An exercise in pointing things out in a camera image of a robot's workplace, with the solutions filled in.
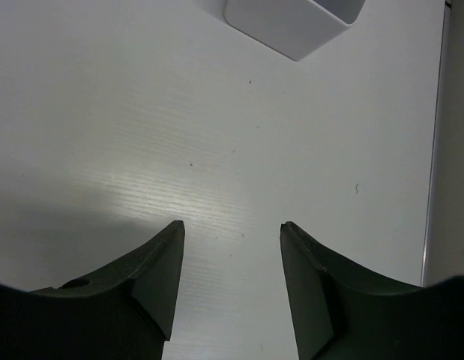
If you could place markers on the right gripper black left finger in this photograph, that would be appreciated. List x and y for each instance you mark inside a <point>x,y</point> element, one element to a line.
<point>123,310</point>

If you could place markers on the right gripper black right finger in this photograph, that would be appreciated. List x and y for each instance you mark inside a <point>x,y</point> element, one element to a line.
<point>342,310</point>

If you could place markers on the white compartment organizer box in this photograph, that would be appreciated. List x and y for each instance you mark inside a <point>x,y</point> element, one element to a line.
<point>293,28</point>

